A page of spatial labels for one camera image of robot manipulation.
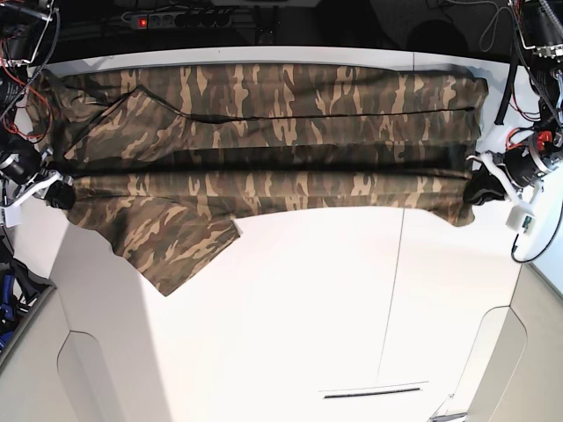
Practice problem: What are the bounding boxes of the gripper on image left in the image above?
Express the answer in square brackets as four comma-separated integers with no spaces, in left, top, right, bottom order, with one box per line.
[1,149,76,209]

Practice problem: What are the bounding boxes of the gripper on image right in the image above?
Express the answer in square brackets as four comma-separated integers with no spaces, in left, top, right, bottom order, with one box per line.
[464,129,562,211]

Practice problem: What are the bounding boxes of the camouflage T-shirt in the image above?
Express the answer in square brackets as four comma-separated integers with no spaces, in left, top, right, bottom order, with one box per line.
[26,63,488,295]

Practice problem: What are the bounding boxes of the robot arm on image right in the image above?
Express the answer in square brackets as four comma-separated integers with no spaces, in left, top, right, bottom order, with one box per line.
[463,1,562,213]

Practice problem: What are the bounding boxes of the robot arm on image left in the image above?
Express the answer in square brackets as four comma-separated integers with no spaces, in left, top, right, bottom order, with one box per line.
[1,1,76,212]

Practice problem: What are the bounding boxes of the blue items in bin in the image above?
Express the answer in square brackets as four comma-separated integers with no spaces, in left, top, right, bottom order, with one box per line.
[1,270,18,350]

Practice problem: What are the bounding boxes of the grey side cabinet right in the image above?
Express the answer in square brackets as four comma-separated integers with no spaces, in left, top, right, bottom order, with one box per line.
[461,258,563,422]

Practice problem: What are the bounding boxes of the black power strip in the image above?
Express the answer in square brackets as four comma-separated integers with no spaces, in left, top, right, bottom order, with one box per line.
[121,10,231,30]

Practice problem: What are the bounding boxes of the white camera box image left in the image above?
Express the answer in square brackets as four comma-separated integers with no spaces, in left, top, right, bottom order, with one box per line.
[1,206,22,228]

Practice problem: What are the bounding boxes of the white camera box image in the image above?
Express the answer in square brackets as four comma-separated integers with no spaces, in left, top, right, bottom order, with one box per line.
[506,207,535,235]
[1,206,22,228]

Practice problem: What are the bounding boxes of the white camera box image right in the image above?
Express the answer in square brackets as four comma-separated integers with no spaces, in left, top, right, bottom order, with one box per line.
[506,207,535,235]

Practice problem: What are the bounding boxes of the loose dark cable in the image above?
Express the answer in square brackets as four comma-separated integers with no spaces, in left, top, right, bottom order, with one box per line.
[479,0,515,52]

